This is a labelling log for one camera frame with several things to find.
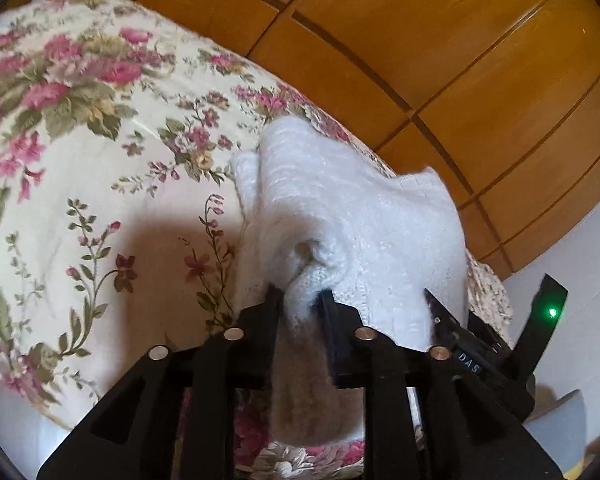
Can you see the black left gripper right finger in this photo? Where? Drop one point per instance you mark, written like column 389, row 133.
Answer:
column 424, row 415

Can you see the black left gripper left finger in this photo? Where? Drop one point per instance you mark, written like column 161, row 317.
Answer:
column 132, row 432

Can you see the white knitted sweater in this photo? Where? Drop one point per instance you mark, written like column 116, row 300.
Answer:
column 319, row 216

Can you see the floral quilted bedspread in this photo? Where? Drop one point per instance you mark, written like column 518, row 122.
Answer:
column 119, row 218

